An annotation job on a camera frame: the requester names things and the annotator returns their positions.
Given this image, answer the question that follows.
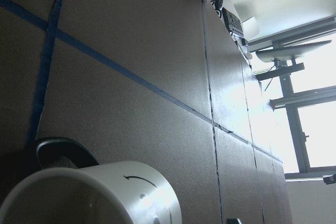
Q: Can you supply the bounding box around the white smiley mug black handle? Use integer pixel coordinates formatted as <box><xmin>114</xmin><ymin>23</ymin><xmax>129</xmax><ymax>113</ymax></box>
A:
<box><xmin>1</xmin><ymin>137</ymin><xmax>182</xmax><ymax>223</ymax></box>

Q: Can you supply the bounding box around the black keyboard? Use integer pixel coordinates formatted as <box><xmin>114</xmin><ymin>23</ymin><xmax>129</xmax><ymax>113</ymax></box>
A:
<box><xmin>222</xmin><ymin>8</ymin><xmax>244</xmax><ymax>38</ymax></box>

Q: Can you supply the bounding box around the black computer mouse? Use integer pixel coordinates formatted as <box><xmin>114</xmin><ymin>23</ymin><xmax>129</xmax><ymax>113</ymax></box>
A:
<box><xmin>213</xmin><ymin>0</ymin><xmax>223</xmax><ymax>10</ymax></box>

